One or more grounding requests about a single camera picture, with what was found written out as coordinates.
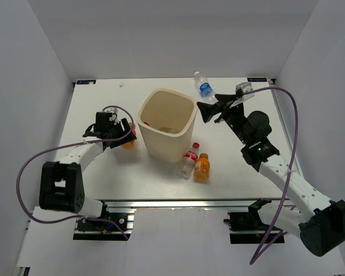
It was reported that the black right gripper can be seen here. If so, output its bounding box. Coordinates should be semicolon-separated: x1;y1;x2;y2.
197;94;250;145

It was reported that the orange juice bottle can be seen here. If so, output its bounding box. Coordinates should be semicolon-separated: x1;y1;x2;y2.
193;153;210;182
122;122;136;150

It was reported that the blue label crushed bottle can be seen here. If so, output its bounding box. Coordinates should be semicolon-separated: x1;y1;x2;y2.
165;129;178;134

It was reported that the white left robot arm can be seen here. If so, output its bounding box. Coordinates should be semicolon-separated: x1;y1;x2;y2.
39;112;136;229

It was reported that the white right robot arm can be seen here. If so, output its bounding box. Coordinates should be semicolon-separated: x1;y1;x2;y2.
197;94;345;256

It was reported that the cream plastic bin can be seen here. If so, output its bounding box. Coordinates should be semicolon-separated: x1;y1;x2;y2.
136;88;198;163

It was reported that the clear bottle blue label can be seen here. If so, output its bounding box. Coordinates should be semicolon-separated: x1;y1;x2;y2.
194;71;216;104

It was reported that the right blue table label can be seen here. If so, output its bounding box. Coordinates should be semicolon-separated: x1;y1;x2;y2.
247;77;268;82

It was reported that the blue table label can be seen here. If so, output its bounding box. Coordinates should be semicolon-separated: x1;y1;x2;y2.
76;79;96;85
247;77;268;82

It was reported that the left blue table label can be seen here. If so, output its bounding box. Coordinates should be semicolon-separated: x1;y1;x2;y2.
76;79;96;85

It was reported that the clear bottle red cap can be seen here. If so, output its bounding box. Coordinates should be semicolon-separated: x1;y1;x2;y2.
177;142;200;179

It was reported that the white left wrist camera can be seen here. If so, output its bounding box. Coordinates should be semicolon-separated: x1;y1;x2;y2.
102;105;118;120

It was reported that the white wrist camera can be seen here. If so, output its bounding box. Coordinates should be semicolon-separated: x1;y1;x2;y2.
232;82;254;106
102;105;118;120

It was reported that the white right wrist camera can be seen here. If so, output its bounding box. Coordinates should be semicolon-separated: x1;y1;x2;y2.
232;82;254;106

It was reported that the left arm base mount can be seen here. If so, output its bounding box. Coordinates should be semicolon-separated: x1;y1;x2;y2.
73;202;135;241

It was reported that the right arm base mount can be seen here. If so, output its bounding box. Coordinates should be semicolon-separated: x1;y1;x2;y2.
223;198;277;245

